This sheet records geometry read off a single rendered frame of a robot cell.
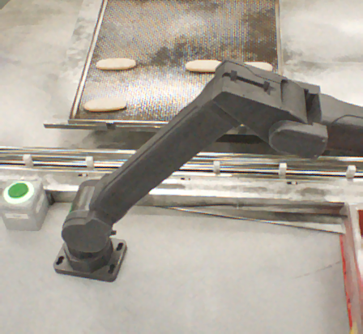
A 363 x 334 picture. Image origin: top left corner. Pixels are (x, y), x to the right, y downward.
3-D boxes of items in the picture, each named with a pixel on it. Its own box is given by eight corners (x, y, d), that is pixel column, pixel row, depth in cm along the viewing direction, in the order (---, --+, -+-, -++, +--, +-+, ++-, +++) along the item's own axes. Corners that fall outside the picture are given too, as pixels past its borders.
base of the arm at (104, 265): (53, 272, 90) (114, 283, 88) (43, 246, 84) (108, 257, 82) (70, 235, 96) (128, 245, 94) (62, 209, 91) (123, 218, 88)
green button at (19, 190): (6, 202, 94) (3, 196, 93) (13, 186, 97) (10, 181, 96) (26, 203, 94) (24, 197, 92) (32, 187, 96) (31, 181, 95)
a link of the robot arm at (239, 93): (241, 28, 61) (237, 73, 54) (313, 90, 66) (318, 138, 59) (69, 192, 87) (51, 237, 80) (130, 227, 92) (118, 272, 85)
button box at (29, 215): (7, 241, 100) (-9, 205, 92) (20, 211, 106) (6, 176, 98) (46, 242, 99) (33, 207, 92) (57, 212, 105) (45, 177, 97)
